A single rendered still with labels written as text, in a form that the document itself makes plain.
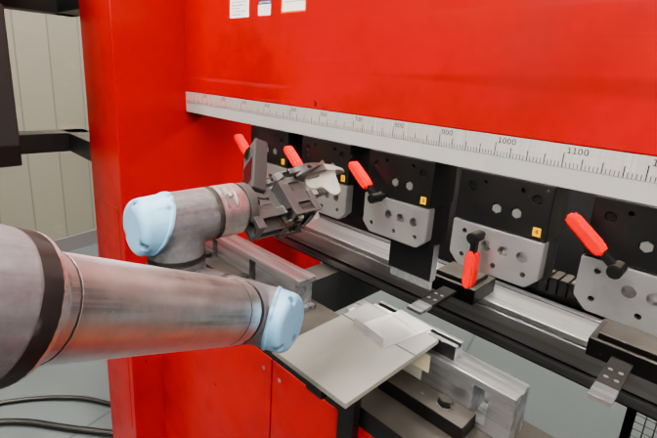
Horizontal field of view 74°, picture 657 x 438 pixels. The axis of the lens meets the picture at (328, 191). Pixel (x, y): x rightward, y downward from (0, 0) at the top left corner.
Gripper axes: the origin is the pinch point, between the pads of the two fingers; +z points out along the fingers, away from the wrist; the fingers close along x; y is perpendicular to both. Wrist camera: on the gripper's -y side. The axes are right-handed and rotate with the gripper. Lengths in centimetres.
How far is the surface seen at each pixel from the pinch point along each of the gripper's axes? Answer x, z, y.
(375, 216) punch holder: -4.6, 11.5, 7.6
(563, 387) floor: -93, 172, 91
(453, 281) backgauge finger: -14.7, 34.9, 24.7
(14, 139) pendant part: -59, -31, -65
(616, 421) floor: -77, 166, 110
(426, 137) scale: 14.4, 12.0, 3.7
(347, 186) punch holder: -6.7, 11.9, -1.6
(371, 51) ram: 16.1, 12.1, -16.6
